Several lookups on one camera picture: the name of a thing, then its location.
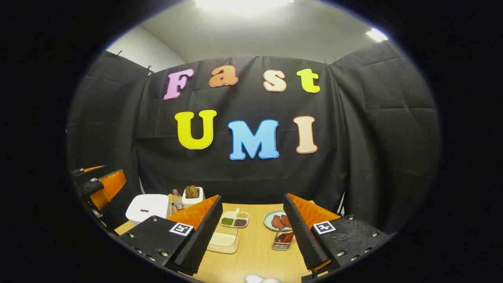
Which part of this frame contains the white rice cooker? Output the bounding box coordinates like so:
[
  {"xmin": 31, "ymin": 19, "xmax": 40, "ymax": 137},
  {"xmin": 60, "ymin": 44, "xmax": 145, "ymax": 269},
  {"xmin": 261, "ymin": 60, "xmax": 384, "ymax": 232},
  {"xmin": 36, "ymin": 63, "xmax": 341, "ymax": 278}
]
[{"xmin": 126, "ymin": 194, "xmax": 171, "ymax": 226}]

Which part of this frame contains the small ceiling light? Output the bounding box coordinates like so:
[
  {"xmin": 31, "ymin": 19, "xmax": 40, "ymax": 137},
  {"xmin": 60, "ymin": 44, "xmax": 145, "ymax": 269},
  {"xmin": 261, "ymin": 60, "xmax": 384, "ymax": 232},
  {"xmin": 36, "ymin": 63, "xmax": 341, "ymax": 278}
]
[{"xmin": 366, "ymin": 28, "xmax": 389, "ymax": 42}]

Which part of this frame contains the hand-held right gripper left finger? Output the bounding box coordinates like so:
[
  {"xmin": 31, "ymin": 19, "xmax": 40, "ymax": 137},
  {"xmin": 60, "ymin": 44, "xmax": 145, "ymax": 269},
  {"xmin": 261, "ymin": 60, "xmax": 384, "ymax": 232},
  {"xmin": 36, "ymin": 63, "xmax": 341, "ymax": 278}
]
[{"xmin": 118, "ymin": 195, "xmax": 223, "ymax": 276}]

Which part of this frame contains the large ceiling light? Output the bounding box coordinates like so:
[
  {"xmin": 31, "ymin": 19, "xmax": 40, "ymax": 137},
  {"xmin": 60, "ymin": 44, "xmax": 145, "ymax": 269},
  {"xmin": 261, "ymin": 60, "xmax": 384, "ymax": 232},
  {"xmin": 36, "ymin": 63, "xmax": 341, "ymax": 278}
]
[{"xmin": 195, "ymin": 0, "xmax": 295, "ymax": 10}]

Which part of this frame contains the clear bottle with red label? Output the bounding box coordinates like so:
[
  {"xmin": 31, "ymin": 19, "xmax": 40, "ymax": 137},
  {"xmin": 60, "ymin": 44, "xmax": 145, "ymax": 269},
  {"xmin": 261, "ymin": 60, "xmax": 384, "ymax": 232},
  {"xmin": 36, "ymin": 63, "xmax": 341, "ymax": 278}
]
[{"xmin": 172, "ymin": 189, "xmax": 184, "ymax": 213}]

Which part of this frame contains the pale green plate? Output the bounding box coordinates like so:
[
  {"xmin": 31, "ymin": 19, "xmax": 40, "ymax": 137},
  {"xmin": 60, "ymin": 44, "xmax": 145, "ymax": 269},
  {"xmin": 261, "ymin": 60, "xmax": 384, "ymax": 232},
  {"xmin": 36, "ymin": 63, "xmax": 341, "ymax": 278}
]
[{"xmin": 263, "ymin": 209, "xmax": 293, "ymax": 232}]

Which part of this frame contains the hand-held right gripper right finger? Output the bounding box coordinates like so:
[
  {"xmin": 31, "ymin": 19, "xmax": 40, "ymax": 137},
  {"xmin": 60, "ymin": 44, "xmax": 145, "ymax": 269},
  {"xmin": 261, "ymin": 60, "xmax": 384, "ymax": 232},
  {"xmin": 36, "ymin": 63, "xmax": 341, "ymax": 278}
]
[{"xmin": 283, "ymin": 193, "xmax": 389, "ymax": 281}]

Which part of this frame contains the white toaster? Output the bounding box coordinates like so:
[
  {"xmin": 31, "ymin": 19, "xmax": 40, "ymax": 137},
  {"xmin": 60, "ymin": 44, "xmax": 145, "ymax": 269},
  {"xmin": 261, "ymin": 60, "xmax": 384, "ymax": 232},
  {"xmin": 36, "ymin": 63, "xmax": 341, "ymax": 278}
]
[{"xmin": 182, "ymin": 187, "xmax": 206, "ymax": 209}]

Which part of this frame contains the clear box of rice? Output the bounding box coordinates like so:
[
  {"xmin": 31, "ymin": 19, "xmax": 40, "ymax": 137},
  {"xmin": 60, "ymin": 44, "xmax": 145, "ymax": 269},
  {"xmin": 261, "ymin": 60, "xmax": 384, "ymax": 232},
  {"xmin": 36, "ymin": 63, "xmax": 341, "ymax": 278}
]
[{"xmin": 206, "ymin": 226, "xmax": 240, "ymax": 254}]

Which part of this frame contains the white divided dish of beans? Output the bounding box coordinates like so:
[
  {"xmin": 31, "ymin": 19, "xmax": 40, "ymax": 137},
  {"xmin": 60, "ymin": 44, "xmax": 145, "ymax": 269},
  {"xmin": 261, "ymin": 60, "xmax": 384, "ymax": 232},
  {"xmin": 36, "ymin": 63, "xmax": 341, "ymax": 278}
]
[{"xmin": 219, "ymin": 208, "xmax": 250, "ymax": 228}]

